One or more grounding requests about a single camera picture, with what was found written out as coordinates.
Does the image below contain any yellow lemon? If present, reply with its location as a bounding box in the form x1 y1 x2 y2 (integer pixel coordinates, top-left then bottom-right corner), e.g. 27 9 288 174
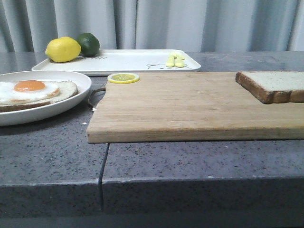
45 37 81 63

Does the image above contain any wooden cutting board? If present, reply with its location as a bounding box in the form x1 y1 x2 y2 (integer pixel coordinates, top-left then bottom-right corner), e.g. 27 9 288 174
87 72 304 143

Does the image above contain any white bear-print tray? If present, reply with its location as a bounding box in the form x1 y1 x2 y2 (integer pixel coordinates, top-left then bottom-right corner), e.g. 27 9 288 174
32 49 201 76

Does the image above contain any metal cutting board handle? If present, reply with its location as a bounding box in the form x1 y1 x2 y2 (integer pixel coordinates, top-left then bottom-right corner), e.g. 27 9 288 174
87 86 106 108

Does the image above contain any lemon slice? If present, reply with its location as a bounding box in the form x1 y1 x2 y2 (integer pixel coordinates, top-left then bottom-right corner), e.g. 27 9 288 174
107 73 140 84

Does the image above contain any white round plate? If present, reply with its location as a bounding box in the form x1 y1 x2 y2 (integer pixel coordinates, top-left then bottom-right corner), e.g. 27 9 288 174
0 70 92 126

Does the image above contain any fried egg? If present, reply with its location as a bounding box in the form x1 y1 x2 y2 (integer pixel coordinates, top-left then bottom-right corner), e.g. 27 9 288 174
0 80 59 105

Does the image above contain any white bread slice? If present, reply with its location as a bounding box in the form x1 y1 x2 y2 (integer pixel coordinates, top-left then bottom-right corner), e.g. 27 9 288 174
235 71 304 104

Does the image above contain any grey curtain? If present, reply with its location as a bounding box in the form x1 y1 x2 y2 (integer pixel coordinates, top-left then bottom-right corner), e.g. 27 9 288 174
0 0 304 52

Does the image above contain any green lime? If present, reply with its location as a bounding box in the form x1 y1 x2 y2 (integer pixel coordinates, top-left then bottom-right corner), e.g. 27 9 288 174
76 33 100 57

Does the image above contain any bottom bread slice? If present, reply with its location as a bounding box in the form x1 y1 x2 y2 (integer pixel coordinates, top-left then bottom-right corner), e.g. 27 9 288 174
0 81 78 113

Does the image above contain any yellow plastic knife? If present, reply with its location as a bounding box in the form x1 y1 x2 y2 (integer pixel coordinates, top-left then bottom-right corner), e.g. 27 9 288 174
174 54 185 68

